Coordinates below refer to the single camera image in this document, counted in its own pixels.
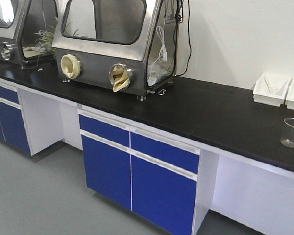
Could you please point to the blue white cabinet left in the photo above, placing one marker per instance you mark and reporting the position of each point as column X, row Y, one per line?
column 28, row 121

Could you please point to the cream glove right port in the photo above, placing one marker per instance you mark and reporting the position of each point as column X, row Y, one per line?
column 120, row 76

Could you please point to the green plant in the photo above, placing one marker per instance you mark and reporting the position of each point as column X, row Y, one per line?
column 44, row 43

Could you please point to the steel glove box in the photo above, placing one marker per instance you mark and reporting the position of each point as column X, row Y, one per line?
column 140, row 33
column 20, row 21

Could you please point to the cream glove left port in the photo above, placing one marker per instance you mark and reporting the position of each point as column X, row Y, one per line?
column 71, row 66

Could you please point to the white plastic bin left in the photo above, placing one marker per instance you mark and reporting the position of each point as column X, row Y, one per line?
column 280, row 85

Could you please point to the clear glass beaker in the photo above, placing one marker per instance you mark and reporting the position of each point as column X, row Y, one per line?
column 287, row 135

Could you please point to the metal carabiner clip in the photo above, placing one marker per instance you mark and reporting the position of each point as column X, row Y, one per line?
column 161, row 92

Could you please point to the blue white cabinet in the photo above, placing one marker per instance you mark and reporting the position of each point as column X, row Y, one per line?
column 28, row 121
column 158, row 176

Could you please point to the cream glove port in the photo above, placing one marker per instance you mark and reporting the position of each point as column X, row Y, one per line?
column 120, row 76
column 71, row 66

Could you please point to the blue white cabinet centre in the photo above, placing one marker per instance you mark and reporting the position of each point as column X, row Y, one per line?
column 158, row 176

